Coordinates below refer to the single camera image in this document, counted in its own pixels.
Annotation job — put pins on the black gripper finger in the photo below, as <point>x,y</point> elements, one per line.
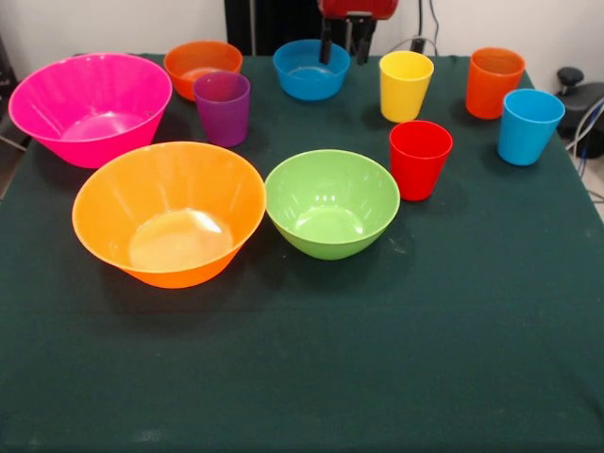
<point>364,45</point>
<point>327,45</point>

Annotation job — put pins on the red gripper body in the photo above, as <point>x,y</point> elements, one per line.
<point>356,7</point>

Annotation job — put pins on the blue bowl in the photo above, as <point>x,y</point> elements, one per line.
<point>307,87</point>

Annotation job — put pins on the black power plug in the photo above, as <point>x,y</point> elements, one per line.
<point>418,45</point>

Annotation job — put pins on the yellow cup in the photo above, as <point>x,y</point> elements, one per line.
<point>403,99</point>

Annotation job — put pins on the purple cup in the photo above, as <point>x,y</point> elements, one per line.
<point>222,118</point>

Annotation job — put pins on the orange cup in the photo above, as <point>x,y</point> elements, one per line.
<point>486,94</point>

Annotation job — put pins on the red cup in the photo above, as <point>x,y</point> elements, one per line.
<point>415,174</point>

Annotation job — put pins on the small dark orange bowl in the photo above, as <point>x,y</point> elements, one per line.
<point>183,80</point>

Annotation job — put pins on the green bowl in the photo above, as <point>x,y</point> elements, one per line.
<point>330,198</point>

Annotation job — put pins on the blue cup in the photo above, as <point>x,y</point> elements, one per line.
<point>524,137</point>

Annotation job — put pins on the black round knob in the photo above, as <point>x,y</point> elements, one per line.
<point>570,75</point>

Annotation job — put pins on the black round base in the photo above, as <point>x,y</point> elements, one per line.
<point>592,94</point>

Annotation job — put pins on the large orange bowl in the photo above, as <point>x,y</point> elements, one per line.
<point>141,189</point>

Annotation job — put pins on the large pink bowl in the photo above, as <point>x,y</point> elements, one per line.
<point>56,94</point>

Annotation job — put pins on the dark green table cloth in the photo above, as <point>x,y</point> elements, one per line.
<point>330,354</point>

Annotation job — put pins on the black equipment box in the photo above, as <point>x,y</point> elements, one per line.
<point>5,71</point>

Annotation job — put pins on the grey metal leg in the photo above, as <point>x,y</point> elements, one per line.
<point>11,141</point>

